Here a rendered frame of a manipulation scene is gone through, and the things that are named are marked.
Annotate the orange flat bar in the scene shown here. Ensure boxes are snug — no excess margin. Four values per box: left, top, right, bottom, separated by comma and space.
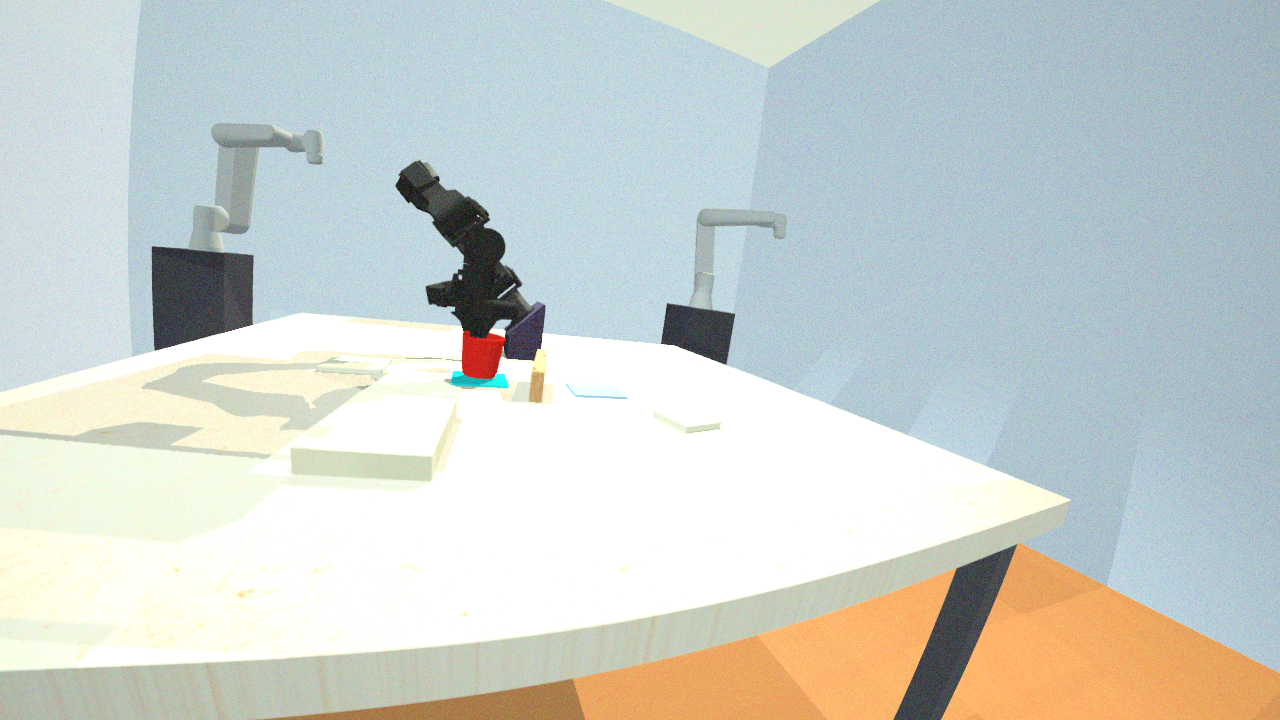
529, 348, 547, 402

